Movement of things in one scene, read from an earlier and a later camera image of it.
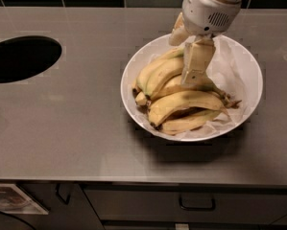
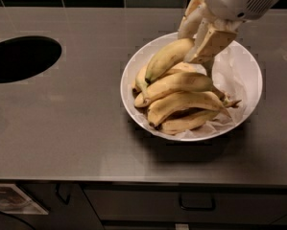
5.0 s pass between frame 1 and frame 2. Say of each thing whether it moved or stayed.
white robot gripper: moved
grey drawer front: stayed
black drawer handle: stayed
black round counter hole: stayed
